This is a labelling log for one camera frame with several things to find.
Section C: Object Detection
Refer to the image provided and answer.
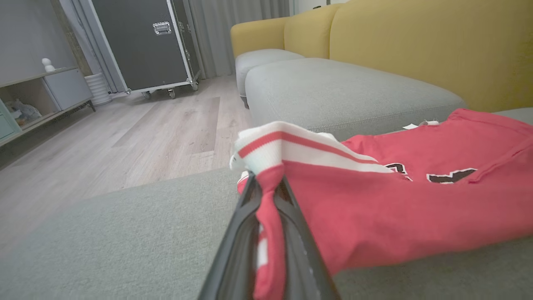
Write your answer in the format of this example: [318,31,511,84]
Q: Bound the large grey sofa seat cushion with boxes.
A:
[0,107,533,300]

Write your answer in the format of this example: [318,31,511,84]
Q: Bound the yellow sofa back cushion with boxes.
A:
[230,17,292,59]
[329,0,533,113]
[284,3,346,59]

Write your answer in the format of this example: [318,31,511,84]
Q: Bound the white ribbed round object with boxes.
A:
[85,73,113,105]

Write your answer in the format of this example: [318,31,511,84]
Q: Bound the black flight case on wheels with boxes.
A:
[91,0,201,100]

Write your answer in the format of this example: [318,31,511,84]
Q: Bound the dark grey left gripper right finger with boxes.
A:
[274,177,342,300]

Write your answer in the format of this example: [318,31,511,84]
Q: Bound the red jersey with white trim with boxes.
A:
[229,107,533,300]

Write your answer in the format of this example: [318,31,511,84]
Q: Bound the grey plush toy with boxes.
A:
[6,99,42,125]

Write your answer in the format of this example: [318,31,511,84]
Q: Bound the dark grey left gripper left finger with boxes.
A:
[198,173,263,300]

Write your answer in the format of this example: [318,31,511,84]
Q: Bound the grey low cabinet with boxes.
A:
[0,67,96,147]

